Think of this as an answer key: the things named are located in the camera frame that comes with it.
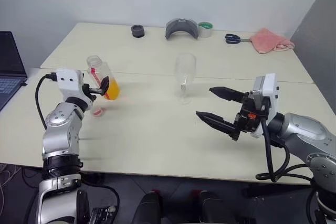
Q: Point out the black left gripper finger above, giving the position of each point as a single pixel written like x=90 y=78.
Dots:
x=105 y=87

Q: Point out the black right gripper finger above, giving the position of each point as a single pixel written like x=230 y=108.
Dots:
x=220 y=124
x=231 y=95

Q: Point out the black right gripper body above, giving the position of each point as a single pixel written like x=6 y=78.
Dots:
x=249 y=111

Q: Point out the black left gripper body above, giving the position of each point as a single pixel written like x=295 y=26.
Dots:
x=88 y=91

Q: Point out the clear bottle with orange drink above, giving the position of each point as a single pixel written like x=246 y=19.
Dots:
x=113 y=90

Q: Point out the red white bottle cap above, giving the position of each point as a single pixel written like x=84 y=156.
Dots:
x=97 y=112

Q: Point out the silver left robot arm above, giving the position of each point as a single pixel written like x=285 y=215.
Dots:
x=60 y=134

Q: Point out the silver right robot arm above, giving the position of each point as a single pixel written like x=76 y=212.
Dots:
x=302 y=129

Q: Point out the clear wine glass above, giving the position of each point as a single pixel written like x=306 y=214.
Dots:
x=185 y=64

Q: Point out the pink cloth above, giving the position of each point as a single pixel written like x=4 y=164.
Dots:
x=267 y=41

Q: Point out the green grey tape roll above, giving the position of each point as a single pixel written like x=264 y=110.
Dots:
x=207 y=31

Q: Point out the dark laptop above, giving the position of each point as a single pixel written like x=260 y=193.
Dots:
x=10 y=77

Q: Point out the dark rounded shape red mark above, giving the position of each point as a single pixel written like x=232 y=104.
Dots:
x=147 y=208
x=211 y=208

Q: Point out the grey curved visor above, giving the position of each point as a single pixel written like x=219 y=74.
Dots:
x=172 y=28

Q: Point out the grey partition panel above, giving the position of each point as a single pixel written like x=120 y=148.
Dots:
x=317 y=24

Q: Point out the small black device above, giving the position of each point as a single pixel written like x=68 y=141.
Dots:
x=102 y=214

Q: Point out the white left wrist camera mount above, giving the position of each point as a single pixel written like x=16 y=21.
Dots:
x=68 y=82

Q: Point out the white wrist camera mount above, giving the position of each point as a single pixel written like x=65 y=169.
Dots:
x=68 y=82
x=270 y=87

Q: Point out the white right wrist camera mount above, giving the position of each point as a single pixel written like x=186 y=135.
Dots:
x=270 y=87

